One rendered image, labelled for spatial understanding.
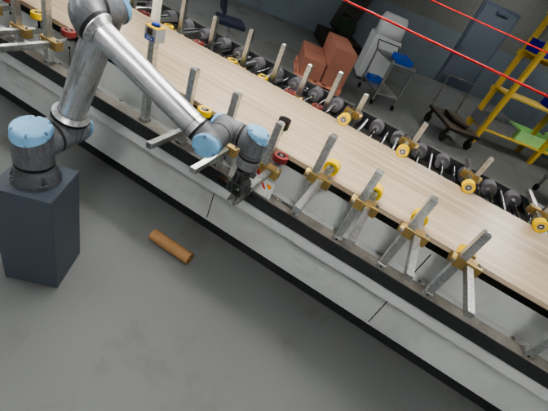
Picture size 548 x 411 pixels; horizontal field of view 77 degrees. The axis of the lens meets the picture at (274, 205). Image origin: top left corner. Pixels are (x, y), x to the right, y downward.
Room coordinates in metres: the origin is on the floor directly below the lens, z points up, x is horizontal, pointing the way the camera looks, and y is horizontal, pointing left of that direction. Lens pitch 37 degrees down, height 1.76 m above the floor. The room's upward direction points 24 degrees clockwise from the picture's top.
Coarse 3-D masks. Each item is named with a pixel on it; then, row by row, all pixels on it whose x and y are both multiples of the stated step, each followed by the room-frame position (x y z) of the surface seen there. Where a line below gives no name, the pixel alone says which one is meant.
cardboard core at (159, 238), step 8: (152, 232) 1.48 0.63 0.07; (160, 232) 1.50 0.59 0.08; (152, 240) 1.45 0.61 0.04; (160, 240) 1.45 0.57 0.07; (168, 240) 1.47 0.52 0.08; (168, 248) 1.43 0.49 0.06; (176, 248) 1.44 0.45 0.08; (184, 248) 1.47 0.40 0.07; (176, 256) 1.41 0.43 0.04; (184, 256) 1.41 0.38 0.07; (192, 256) 1.46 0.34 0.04
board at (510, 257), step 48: (144, 48) 2.14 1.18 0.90; (192, 48) 2.52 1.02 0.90; (288, 96) 2.42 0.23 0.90; (288, 144) 1.73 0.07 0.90; (336, 144) 2.00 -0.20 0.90; (384, 192) 1.68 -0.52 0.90; (432, 192) 1.93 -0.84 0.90; (432, 240) 1.45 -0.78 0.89; (528, 240) 1.88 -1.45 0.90; (528, 288) 1.39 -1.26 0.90
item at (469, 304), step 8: (464, 272) 1.23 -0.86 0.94; (472, 272) 1.22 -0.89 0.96; (464, 280) 1.18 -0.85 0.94; (472, 280) 1.17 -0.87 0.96; (464, 288) 1.12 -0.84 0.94; (472, 288) 1.12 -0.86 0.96; (464, 296) 1.08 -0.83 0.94; (472, 296) 1.07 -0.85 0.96; (464, 304) 1.03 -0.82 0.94; (472, 304) 1.02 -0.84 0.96; (464, 312) 0.99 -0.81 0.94; (472, 312) 0.98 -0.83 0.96
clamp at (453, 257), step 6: (450, 252) 1.32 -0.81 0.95; (456, 252) 1.31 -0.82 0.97; (450, 258) 1.28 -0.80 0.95; (456, 258) 1.28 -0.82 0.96; (456, 264) 1.27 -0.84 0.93; (462, 264) 1.26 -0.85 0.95; (468, 264) 1.26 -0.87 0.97; (474, 264) 1.27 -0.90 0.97; (474, 270) 1.25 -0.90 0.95; (480, 270) 1.25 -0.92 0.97; (474, 276) 1.25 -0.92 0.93
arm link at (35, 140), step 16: (16, 128) 0.98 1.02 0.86; (32, 128) 1.01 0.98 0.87; (48, 128) 1.05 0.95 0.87; (16, 144) 0.95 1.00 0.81; (32, 144) 0.97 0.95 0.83; (48, 144) 1.02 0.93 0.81; (64, 144) 1.11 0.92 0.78; (16, 160) 0.95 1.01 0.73; (32, 160) 0.97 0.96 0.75; (48, 160) 1.02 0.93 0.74
